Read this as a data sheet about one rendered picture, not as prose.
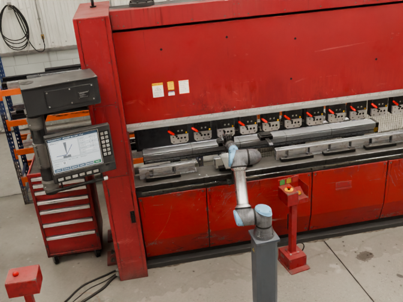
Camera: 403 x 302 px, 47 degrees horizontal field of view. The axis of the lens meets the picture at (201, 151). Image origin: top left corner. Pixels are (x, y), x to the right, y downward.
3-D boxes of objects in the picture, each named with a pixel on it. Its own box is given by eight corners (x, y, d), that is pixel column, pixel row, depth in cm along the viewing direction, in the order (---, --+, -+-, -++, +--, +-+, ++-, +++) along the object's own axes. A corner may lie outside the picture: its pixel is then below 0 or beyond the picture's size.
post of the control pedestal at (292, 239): (291, 253, 417) (291, 202, 394) (288, 250, 421) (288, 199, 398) (296, 251, 418) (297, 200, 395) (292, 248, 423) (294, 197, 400)
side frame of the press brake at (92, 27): (120, 281, 417) (72, 18, 319) (119, 228, 493) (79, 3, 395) (148, 277, 420) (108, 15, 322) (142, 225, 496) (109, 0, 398)
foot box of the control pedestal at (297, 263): (291, 275, 409) (291, 264, 404) (277, 259, 430) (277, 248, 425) (310, 268, 415) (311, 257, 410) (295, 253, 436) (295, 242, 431)
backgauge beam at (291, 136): (144, 165, 427) (142, 154, 423) (143, 158, 440) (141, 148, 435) (378, 132, 457) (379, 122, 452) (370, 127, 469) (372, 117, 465)
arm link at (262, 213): (273, 226, 326) (273, 210, 321) (254, 229, 326) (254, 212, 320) (270, 217, 337) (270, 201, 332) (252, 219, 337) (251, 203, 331)
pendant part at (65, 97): (47, 203, 333) (18, 89, 297) (42, 188, 354) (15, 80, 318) (116, 185, 350) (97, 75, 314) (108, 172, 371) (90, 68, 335)
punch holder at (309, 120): (307, 126, 408) (307, 108, 401) (303, 122, 416) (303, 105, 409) (323, 123, 410) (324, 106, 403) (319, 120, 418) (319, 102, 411)
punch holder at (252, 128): (240, 135, 400) (240, 117, 393) (238, 131, 408) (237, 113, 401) (257, 132, 402) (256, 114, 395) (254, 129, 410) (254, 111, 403)
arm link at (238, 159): (257, 225, 322) (248, 147, 329) (235, 227, 322) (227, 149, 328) (255, 225, 334) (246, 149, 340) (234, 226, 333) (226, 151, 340)
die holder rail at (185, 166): (140, 180, 403) (138, 170, 399) (140, 176, 408) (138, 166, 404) (197, 171, 409) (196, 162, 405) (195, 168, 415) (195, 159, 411)
